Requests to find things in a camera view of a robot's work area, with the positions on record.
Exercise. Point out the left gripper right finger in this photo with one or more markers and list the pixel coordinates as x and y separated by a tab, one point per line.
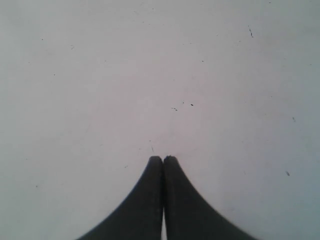
187	214

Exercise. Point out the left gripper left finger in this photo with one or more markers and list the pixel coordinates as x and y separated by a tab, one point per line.
140	215

